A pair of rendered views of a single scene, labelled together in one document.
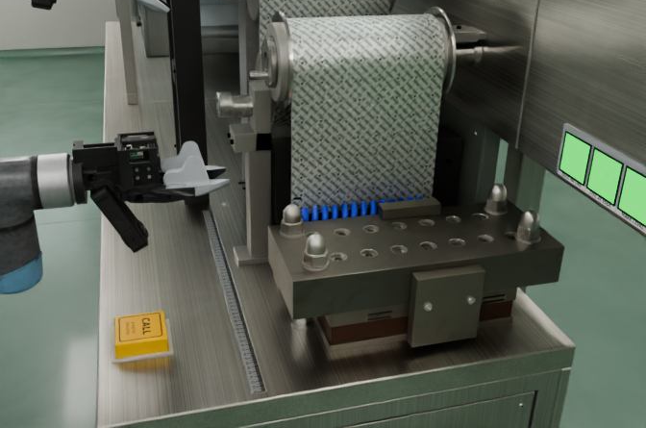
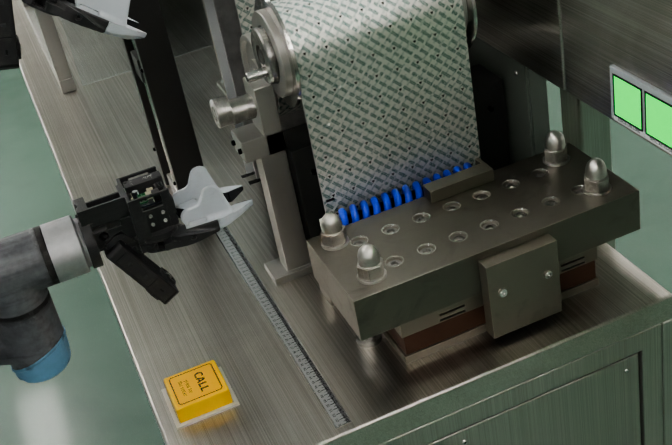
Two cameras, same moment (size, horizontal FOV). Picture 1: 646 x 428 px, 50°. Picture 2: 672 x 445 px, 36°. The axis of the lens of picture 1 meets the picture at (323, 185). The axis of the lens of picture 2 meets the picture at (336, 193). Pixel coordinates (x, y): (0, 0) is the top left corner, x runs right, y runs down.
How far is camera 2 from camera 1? 0.35 m
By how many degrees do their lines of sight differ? 6
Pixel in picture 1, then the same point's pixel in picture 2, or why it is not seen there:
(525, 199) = (591, 124)
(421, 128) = (452, 87)
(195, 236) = (214, 259)
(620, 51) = not seen: outside the picture
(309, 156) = (333, 151)
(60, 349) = (45, 416)
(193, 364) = (264, 410)
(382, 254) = (440, 247)
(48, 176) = (59, 248)
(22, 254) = (48, 336)
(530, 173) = not seen: hidden behind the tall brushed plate
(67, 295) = not seen: hidden behind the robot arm
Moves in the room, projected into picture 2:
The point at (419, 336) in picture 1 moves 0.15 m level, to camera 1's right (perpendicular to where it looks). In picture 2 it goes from (500, 324) to (617, 300)
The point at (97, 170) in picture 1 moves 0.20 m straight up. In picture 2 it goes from (107, 227) to (58, 80)
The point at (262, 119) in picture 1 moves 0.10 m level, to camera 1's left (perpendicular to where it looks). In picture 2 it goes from (270, 119) to (196, 134)
